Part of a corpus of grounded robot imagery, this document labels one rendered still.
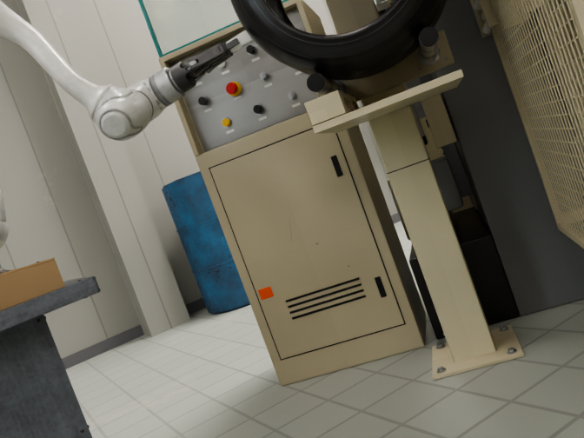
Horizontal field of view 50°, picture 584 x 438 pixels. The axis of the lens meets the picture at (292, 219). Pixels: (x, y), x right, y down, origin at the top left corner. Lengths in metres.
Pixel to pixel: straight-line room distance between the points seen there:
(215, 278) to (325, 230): 2.21
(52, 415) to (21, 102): 3.50
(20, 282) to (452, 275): 1.18
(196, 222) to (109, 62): 1.53
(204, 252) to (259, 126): 2.16
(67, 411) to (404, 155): 1.14
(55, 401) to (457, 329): 1.14
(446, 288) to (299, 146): 0.69
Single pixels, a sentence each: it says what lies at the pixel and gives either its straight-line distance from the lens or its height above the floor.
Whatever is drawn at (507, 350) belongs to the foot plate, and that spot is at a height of 0.02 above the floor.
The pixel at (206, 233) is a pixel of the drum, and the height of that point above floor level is 0.56.
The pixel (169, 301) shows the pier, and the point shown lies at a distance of 4.59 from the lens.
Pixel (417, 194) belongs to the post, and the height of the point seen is 0.53.
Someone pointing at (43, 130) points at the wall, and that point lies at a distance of 4.87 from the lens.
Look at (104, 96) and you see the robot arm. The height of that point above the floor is 1.05.
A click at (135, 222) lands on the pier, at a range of 4.55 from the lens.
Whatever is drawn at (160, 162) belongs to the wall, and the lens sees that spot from 4.95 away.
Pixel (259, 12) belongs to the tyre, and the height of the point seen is 1.10.
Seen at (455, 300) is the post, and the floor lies 0.19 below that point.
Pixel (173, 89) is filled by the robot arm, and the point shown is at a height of 1.03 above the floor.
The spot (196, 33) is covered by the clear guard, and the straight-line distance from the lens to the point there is 2.31.
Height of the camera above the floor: 0.70
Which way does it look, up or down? 3 degrees down
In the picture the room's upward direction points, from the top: 20 degrees counter-clockwise
